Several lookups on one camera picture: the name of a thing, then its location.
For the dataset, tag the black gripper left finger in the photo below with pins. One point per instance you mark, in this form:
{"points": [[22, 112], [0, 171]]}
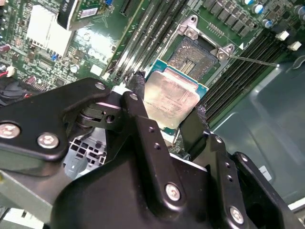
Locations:
{"points": [[35, 112]]}

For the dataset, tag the silver topped CPU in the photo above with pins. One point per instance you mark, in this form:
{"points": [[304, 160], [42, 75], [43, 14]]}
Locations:
{"points": [[171, 100]]}

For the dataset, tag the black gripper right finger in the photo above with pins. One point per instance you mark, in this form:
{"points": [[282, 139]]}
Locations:
{"points": [[221, 167]]}

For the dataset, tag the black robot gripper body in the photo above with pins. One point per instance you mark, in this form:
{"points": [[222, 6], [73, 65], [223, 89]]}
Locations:
{"points": [[107, 195]]}

